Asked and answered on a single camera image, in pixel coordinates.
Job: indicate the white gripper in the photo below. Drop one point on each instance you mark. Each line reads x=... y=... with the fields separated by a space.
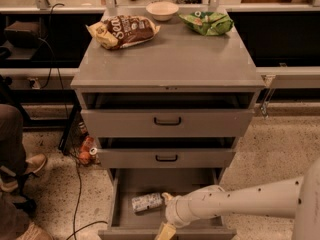
x=174 y=211

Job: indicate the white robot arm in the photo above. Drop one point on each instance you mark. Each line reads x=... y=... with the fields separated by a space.
x=297 y=198

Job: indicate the bottom grey drawer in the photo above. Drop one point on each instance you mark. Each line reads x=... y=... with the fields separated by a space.
x=125 y=224

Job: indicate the grey drawer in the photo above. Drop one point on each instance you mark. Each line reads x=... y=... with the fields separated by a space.
x=125 y=224
x=167 y=115
x=177 y=152

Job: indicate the middle grey drawer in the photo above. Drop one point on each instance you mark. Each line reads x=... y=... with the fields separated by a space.
x=177 y=152

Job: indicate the grey metal drawer cabinet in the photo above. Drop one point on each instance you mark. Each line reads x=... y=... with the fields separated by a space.
x=176 y=60

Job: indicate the top grey drawer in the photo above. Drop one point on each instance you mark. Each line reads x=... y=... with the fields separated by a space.
x=167 y=115

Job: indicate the orange bottles on floor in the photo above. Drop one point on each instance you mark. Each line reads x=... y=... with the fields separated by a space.
x=87 y=151

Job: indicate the tan shoe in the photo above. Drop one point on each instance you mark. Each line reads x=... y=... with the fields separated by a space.
x=35 y=164
x=34 y=232

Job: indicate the black office chair base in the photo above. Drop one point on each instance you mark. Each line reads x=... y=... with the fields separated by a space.
x=29 y=206

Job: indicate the person leg brown trousers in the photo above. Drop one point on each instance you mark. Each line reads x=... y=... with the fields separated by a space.
x=12 y=152

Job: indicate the brown chip bag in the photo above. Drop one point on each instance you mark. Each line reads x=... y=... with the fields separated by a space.
x=123 y=31

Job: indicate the green chip bag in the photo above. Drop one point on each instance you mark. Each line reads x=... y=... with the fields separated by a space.
x=208 y=23

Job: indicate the white bowl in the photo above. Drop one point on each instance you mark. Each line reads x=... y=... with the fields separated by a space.
x=162 y=10

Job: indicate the dark box on shelf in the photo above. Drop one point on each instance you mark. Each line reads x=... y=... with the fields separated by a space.
x=23 y=34

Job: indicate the black middle drawer handle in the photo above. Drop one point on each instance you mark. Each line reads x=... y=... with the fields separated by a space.
x=173 y=158

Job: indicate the black drawer handle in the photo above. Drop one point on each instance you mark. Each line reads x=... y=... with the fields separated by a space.
x=159 y=122
x=173 y=158

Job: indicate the black top drawer handle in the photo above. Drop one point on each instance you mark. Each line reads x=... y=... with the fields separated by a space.
x=159 y=122

